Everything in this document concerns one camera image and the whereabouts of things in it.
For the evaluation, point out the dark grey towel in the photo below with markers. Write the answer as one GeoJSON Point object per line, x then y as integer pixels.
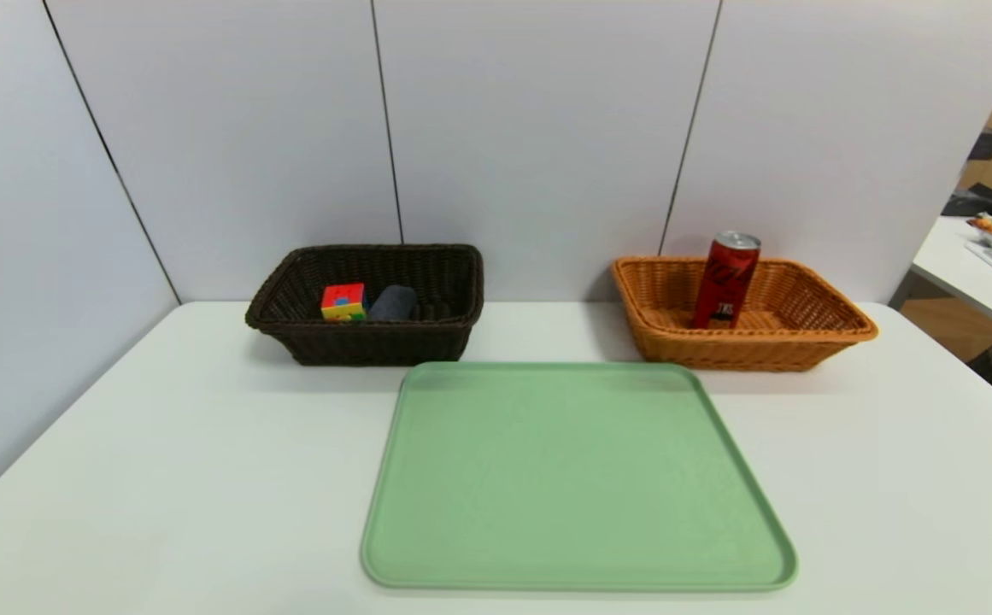
{"type": "Point", "coordinates": [393, 304]}

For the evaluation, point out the colourful puzzle cube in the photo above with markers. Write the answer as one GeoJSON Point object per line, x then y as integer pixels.
{"type": "Point", "coordinates": [343, 301]}

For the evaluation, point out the white round-edged side table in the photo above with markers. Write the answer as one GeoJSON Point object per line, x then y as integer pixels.
{"type": "Point", "coordinates": [965, 273]}

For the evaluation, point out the light green plastic tray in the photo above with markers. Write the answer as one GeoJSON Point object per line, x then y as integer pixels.
{"type": "Point", "coordinates": [581, 487]}

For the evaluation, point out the orange wicker basket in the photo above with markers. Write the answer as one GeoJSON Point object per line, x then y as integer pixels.
{"type": "Point", "coordinates": [803, 350]}

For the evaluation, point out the small black background object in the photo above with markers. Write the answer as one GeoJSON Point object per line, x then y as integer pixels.
{"type": "Point", "coordinates": [987, 143]}

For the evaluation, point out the dark brown wicker basket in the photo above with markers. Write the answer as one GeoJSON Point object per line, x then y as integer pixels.
{"type": "Point", "coordinates": [376, 346]}

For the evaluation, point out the red soda can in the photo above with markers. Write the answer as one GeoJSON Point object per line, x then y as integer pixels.
{"type": "Point", "coordinates": [726, 278]}

